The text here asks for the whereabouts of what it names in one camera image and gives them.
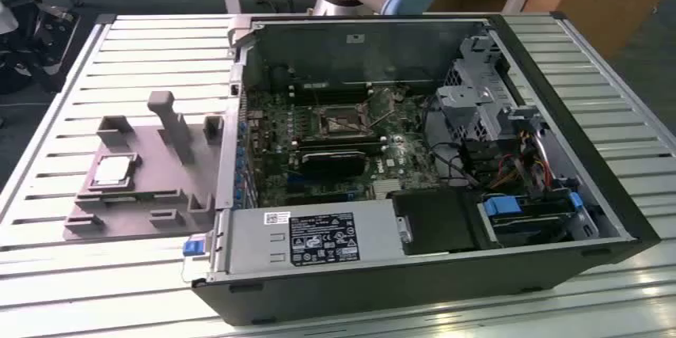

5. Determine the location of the grey power supply with label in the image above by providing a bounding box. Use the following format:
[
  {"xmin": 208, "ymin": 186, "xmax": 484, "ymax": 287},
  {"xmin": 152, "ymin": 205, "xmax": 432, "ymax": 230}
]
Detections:
[{"xmin": 216, "ymin": 198, "xmax": 406, "ymax": 276}]

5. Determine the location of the silver CPU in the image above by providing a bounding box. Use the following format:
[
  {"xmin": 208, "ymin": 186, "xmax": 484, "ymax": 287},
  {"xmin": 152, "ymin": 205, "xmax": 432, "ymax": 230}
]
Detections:
[{"xmin": 88, "ymin": 154, "xmax": 140, "ymax": 191}]

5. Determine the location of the hard disk in blue carrier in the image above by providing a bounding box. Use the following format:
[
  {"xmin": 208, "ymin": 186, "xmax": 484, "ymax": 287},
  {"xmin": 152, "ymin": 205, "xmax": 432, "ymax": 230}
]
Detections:
[{"xmin": 476, "ymin": 190, "xmax": 584, "ymax": 249}]

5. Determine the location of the green RAM stick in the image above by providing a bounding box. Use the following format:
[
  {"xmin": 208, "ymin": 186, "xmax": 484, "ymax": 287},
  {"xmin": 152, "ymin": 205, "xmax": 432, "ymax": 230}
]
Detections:
[{"xmin": 102, "ymin": 192, "xmax": 180, "ymax": 201}]

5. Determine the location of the black open PC case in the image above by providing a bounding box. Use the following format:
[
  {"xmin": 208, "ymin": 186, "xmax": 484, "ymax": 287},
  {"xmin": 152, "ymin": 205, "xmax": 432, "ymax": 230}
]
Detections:
[{"xmin": 190, "ymin": 12, "xmax": 662, "ymax": 327}]

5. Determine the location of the black graphics card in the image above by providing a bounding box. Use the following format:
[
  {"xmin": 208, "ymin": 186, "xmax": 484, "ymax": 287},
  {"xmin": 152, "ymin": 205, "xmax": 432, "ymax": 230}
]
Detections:
[{"xmin": 301, "ymin": 150, "xmax": 366, "ymax": 177}]

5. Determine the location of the grey parts rack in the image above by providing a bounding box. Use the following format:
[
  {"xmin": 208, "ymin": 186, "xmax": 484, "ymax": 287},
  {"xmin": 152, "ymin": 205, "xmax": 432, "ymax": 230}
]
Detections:
[{"xmin": 62, "ymin": 90, "xmax": 228, "ymax": 242}]

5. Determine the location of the metal socket cover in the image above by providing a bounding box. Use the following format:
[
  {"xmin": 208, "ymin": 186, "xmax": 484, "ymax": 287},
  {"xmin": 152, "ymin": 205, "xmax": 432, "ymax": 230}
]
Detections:
[{"xmin": 361, "ymin": 85, "xmax": 410, "ymax": 125}]

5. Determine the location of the silver chipset heatsink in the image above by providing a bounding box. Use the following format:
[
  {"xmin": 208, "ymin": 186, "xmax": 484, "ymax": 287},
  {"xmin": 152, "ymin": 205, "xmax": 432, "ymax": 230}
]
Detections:
[{"xmin": 370, "ymin": 178, "xmax": 406, "ymax": 199}]

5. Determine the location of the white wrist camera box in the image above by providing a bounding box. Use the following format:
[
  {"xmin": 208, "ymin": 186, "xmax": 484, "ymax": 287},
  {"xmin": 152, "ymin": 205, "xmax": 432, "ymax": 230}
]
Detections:
[{"xmin": 0, "ymin": 0, "xmax": 17, "ymax": 35}]

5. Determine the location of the blue case latch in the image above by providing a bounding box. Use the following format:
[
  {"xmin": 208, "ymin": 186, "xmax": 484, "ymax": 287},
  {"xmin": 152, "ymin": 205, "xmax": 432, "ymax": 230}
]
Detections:
[{"xmin": 180, "ymin": 236, "xmax": 208, "ymax": 256}]

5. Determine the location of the yellow red wire bundle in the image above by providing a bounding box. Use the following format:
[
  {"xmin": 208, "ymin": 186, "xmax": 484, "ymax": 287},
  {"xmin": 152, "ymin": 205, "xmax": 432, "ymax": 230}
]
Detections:
[{"xmin": 488, "ymin": 153, "xmax": 556, "ymax": 190}]

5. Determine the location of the grey metal drive cage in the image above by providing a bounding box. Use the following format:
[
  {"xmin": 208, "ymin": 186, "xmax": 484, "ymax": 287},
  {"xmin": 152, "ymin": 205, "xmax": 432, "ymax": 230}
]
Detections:
[{"xmin": 434, "ymin": 36, "xmax": 546, "ymax": 142}]

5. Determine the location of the black wire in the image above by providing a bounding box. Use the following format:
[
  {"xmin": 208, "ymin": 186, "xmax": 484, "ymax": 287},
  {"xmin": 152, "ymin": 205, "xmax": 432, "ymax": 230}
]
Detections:
[{"xmin": 428, "ymin": 141, "xmax": 482, "ymax": 189}]

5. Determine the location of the green motherboard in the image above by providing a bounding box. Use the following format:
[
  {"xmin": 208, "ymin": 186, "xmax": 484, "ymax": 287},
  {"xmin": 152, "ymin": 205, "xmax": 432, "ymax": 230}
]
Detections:
[{"xmin": 237, "ymin": 83, "xmax": 445, "ymax": 209}]

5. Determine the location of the black plastic shroud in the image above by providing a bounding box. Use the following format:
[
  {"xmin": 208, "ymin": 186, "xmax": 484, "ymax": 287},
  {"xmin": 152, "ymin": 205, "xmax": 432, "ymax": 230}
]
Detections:
[{"xmin": 386, "ymin": 188, "xmax": 488, "ymax": 256}]

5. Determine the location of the CPU socket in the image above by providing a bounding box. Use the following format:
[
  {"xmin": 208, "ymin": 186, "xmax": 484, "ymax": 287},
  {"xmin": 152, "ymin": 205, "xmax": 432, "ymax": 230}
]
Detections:
[{"xmin": 314, "ymin": 105, "xmax": 372, "ymax": 135}]

